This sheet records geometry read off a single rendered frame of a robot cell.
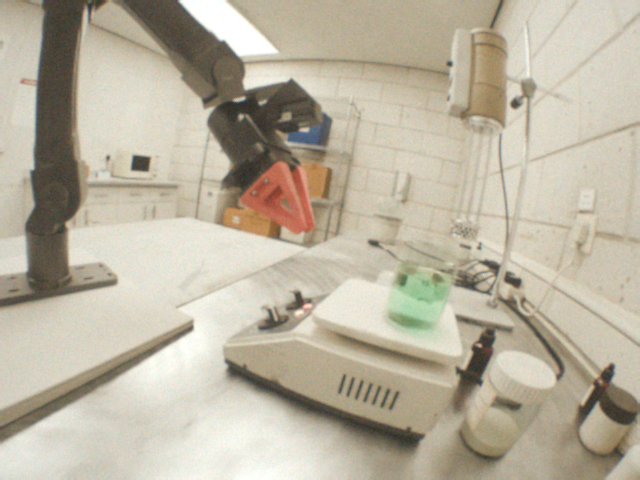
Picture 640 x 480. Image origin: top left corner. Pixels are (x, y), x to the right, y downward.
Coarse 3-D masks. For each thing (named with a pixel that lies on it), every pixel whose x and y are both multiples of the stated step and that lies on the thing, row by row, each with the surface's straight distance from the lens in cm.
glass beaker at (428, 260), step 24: (408, 240) 20; (432, 240) 24; (456, 240) 24; (408, 264) 20; (432, 264) 20; (456, 264) 21; (408, 288) 20; (432, 288) 20; (384, 312) 22; (408, 312) 21; (432, 312) 21
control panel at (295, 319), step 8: (320, 296) 33; (312, 304) 30; (280, 312) 31; (288, 312) 30; (304, 312) 27; (288, 320) 26; (296, 320) 25; (248, 328) 28; (256, 328) 27; (272, 328) 25; (280, 328) 24; (288, 328) 23; (232, 336) 27; (240, 336) 26; (248, 336) 25
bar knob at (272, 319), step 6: (264, 306) 27; (270, 306) 26; (264, 312) 27; (270, 312) 25; (276, 312) 25; (264, 318) 28; (270, 318) 25; (276, 318) 25; (282, 318) 26; (288, 318) 26; (258, 324) 27; (264, 324) 26; (270, 324) 25; (276, 324) 25
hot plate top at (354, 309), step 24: (360, 288) 29; (384, 288) 30; (312, 312) 22; (336, 312) 22; (360, 312) 23; (360, 336) 20; (384, 336) 20; (408, 336) 21; (432, 336) 22; (456, 336) 24; (432, 360) 21; (456, 360) 21
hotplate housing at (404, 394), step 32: (224, 352) 27; (256, 352) 24; (288, 352) 23; (320, 352) 21; (352, 352) 21; (384, 352) 22; (288, 384) 25; (320, 384) 23; (352, 384) 22; (384, 384) 21; (416, 384) 21; (448, 384) 22; (352, 416) 25; (384, 416) 23; (416, 416) 23
